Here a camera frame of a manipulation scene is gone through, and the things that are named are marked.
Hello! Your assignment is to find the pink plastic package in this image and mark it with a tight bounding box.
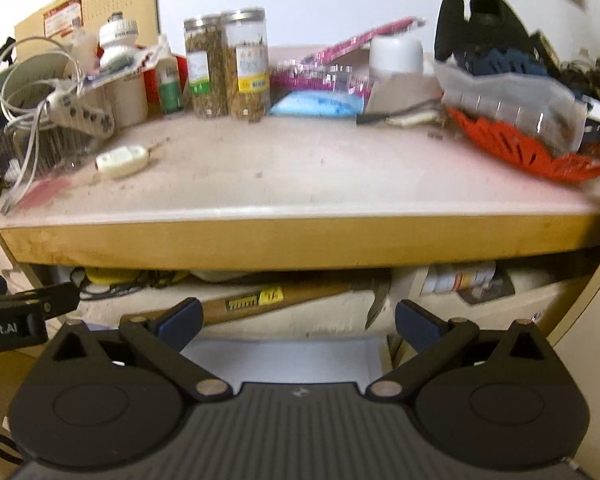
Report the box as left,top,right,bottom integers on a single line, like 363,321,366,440
270,16,426,100

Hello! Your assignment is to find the white drawer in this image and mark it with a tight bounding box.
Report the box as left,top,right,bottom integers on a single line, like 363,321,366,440
419,275,592,335
182,337,392,390

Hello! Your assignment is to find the clear plastic bag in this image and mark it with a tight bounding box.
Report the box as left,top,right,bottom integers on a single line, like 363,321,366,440
434,63,588,155

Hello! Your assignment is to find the wooden desk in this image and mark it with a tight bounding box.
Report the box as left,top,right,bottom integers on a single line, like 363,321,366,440
0,116,600,290

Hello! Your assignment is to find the white tube can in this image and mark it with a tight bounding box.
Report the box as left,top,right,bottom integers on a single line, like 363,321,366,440
420,261,496,295

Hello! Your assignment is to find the white round container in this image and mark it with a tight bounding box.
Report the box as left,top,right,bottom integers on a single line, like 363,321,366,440
368,36,424,79

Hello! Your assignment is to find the yellow plastic device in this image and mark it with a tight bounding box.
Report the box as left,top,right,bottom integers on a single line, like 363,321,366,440
84,268,140,286

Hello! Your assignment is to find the black cable bundle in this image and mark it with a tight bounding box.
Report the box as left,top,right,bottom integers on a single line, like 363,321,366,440
69,268,192,302

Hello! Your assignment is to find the black fabric item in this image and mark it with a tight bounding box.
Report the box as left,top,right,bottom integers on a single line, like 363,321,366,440
434,0,560,78

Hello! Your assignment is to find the blue face mask pack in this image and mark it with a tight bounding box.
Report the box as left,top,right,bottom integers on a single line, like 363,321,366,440
270,90,365,118

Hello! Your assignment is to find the white oval plastic device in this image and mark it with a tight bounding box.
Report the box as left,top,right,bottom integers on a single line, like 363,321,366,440
95,145,150,179

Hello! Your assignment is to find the wooden handle hammer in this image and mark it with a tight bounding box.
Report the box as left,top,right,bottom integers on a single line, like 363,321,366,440
120,272,391,330

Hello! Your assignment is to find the white right drawer front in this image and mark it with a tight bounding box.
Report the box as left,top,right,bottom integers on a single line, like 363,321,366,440
419,275,592,335

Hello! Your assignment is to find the orange plastic basket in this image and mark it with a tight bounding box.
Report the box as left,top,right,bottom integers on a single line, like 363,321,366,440
448,107,600,183

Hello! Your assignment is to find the left glass spice jar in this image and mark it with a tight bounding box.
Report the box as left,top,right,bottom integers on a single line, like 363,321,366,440
184,14,228,118

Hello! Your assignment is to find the green label bottle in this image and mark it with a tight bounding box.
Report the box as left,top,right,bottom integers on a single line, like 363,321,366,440
156,35,183,115

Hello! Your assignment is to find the right glass spice jar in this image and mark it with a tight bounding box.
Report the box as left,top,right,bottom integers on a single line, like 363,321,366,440
221,8,271,122

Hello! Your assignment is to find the white power strip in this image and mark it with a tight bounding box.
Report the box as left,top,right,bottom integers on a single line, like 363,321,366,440
45,90,114,139

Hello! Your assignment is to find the glass spice jar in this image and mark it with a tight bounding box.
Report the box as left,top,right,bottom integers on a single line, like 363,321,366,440
221,8,271,122
184,14,228,118

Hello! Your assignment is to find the clear plastic organizer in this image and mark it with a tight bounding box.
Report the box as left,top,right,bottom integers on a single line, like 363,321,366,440
0,120,104,184

